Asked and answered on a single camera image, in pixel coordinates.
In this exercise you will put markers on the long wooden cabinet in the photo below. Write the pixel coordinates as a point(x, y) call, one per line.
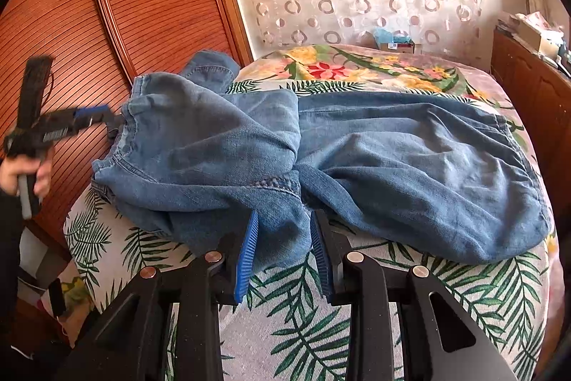
point(535, 86)

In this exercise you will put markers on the small cardboard box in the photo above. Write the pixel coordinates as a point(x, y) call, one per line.
point(403, 47)

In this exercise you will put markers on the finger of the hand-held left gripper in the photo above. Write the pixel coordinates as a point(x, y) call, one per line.
point(93, 113)
point(113, 126)

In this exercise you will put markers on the person's left hand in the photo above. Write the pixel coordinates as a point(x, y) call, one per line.
point(42, 180)

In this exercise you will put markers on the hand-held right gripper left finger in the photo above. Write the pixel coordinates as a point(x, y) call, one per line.
point(246, 260)

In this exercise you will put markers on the yellow plush toy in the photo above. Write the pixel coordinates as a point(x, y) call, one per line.
point(73, 289)

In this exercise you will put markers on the white box on cabinet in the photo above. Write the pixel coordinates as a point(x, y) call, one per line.
point(535, 33)

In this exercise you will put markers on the blue denim pants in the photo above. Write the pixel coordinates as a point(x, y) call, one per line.
point(357, 166)

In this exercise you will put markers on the blue plastic bag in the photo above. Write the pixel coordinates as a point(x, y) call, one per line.
point(390, 36)

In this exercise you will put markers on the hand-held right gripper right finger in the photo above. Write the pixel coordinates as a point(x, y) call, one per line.
point(322, 262)

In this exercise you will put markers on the bed with floral sheet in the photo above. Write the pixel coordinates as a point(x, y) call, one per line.
point(312, 341)

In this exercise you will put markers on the wooden louvered wardrobe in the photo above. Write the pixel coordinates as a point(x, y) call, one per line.
point(111, 6)

